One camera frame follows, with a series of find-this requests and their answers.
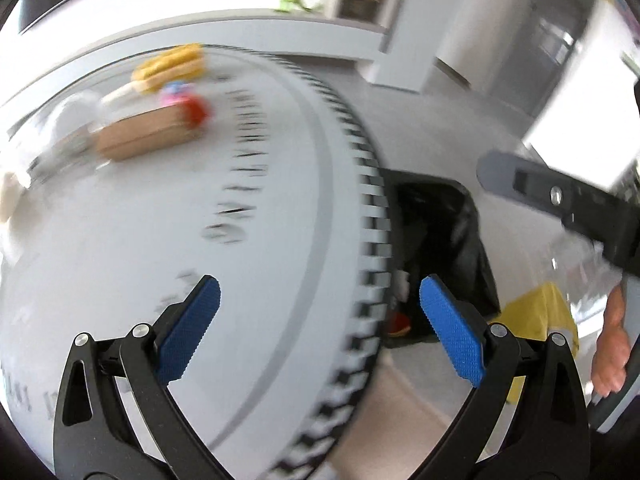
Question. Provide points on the white wrapper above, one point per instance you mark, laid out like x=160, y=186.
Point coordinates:
x=65, y=120

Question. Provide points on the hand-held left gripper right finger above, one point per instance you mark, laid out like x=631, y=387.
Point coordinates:
x=452, y=330

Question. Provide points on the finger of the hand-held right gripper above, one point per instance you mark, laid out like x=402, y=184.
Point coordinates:
x=545, y=192

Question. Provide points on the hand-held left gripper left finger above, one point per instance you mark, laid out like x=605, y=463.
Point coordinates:
x=187, y=332

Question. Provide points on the brown cardboard box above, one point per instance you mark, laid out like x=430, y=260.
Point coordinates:
x=145, y=135

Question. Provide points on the pink and red toy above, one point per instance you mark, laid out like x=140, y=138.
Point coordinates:
x=192, y=110

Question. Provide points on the person's right hand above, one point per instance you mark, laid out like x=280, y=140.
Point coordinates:
x=612, y=345

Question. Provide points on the red item in bin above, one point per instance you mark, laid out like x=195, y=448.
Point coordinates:
x=398, y=324

